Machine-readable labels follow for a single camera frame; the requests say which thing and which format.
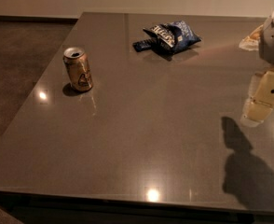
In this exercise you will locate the clear plastic snack bag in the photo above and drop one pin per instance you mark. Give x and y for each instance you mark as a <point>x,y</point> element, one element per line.
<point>251,41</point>

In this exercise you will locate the gold soda can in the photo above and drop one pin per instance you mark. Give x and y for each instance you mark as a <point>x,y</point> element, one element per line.
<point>77,65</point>

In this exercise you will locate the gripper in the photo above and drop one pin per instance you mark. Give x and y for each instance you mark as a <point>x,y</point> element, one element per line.
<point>255,113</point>

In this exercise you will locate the blue chip bag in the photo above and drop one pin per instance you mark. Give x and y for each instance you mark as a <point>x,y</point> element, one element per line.
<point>170,38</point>

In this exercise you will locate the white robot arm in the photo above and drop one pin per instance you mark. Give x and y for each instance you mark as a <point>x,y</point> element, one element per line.
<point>266,44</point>

